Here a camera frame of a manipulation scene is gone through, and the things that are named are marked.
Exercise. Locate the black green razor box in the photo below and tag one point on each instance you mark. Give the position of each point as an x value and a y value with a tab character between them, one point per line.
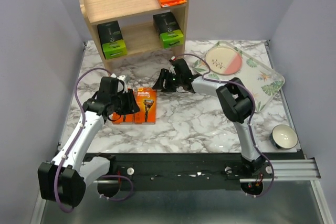
111	40
168	30

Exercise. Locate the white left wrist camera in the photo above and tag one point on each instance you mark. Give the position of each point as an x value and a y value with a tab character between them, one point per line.
122	82

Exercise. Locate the white dark-rimmed bowl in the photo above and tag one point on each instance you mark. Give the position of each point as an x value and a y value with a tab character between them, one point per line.
283	137

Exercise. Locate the aluminium rail frame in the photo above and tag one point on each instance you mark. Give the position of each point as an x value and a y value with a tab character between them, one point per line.
284	167

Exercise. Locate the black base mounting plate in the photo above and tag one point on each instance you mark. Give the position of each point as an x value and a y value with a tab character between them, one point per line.
160	172

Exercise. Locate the pink cream round plate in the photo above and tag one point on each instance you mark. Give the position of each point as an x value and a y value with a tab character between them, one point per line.
223	60

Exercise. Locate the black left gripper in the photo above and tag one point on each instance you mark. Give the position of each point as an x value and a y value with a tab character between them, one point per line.
132	106

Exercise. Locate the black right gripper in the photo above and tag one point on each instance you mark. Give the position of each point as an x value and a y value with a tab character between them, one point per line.
164	74

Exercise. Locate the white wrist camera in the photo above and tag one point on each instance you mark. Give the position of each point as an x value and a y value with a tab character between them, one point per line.
122	82
172	68

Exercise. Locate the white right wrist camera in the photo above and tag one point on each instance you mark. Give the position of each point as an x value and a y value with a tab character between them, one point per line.
172	68

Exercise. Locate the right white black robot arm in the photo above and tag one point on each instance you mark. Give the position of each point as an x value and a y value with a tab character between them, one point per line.
236	101

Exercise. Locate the light wooden two-tier shelf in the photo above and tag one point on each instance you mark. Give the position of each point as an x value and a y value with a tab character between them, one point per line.
140	38

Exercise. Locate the black green razor box front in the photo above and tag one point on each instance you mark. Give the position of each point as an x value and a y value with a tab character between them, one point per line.
111	40

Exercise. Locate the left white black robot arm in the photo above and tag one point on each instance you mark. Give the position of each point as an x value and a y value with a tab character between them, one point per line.
78	134

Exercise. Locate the clear floral tray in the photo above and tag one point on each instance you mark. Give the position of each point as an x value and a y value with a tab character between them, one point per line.
261	80

